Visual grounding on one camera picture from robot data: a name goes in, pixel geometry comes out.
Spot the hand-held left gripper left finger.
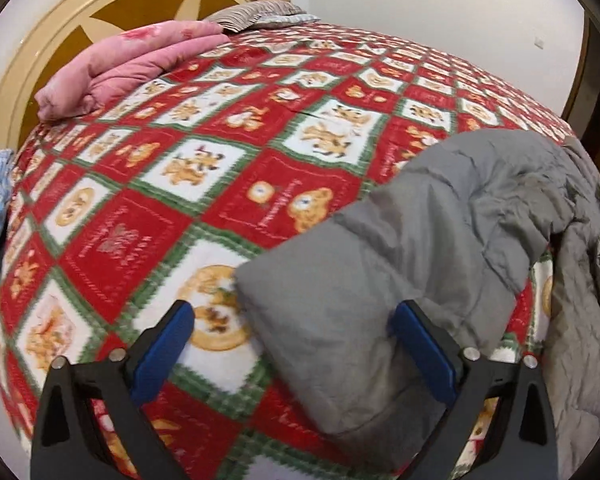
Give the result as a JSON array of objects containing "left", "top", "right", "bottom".
[{"left": 30, "top": 300, "right": 196, "bottom": 480}]

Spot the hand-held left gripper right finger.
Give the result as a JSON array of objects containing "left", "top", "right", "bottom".
[{"left": 387, "top": 300, "right": 573, "bottom": 480}]

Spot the grey puffer jacket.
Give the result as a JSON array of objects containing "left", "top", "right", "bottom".
[{"left": 235, "top": 129, "right": 600, "bottom": 480}]

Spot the red bear printed blanket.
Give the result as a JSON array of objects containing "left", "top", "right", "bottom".
[{"left": 0, "top": 22, "right": 578, "bottom": 480}]

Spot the pink folded quilt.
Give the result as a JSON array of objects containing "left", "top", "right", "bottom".
[{"left": 34, "top": 20, "right": 231, "bottom": 122}]

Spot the cream and brown headboard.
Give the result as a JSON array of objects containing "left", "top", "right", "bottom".
[{"left": 0, "top": 0, "right": 253, "bottom": 153}]

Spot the grey striped pillow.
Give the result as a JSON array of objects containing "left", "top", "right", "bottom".
[{"left": 202, "top": 0, "right": 321, "bottom": 35}]

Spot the dark wooden door frame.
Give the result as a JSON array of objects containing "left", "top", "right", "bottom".
[{"left": 562, "top": 10, "right": 600, "bottom": 171}]

